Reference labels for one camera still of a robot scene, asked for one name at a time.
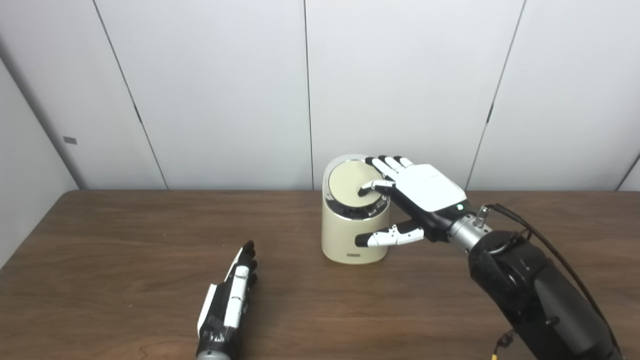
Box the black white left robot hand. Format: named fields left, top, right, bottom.
left=196, top=240, right=259, bottom=355

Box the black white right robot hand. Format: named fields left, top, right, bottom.
left=354, top=155, right=476, bottom=249

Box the cream round bin lid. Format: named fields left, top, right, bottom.
left=327, top=160, right=386, bottom=209

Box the cream-colored round bin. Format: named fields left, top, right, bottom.
left=321, top=154, right=392, bottom=265

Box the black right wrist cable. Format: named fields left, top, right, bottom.
left=479, top=202, right=624, bottom=353

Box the thin wire with yellow tip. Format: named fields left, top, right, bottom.
left=492, top=329, right=516, bottom=360

